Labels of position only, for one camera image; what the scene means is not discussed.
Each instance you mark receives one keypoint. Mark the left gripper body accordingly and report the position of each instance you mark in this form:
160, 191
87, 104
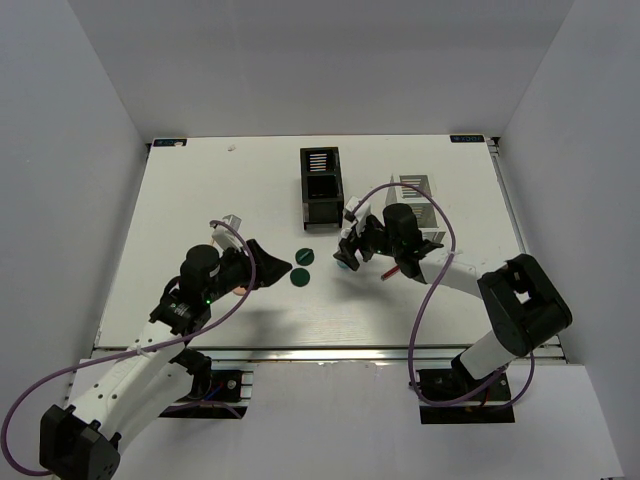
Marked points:
235, 271

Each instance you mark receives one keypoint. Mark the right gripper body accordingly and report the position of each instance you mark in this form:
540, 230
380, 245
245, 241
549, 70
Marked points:
371, 239

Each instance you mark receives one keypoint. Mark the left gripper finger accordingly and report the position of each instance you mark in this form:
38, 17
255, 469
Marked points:
269, 277
265, 262

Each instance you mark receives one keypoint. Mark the red lip gloss tube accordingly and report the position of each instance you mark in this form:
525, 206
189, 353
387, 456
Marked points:
390, 273

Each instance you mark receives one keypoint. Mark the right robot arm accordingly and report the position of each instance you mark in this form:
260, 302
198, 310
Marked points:
523, 306

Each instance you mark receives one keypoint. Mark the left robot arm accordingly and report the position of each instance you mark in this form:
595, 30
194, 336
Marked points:
86, 439

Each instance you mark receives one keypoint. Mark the lower green round compact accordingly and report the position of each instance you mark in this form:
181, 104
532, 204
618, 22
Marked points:
300, 277

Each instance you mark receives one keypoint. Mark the green round compact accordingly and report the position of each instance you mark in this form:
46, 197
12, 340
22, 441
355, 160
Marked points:
304, 256
300, 277

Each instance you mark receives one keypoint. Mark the upper green round compact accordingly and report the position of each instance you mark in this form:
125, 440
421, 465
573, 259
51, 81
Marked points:
304, 256

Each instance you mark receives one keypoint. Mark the white slotted organizer box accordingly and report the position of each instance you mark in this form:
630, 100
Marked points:
422, 208

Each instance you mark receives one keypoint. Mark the black slotted organizer box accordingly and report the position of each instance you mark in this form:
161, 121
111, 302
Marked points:
321, 187

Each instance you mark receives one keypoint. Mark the right blue table sticker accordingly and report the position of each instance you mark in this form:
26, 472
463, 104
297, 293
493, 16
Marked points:
467, 138

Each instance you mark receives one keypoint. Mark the blue table sticker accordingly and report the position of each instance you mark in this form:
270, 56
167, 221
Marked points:
467, 138
169, 142

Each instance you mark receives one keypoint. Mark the left blue table sticker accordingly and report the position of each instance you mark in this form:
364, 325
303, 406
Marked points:
169, 142

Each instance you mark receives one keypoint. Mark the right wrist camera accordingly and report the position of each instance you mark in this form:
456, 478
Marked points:
355, 213

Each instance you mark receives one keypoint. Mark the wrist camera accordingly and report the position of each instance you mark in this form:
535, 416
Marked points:
222, 237
355, 213

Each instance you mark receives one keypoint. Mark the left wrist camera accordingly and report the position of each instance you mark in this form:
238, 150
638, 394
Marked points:
222, 237

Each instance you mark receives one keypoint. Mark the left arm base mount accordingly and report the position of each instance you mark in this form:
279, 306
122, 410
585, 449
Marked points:
215, 392

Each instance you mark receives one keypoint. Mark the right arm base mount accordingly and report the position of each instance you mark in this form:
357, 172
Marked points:
486, 407

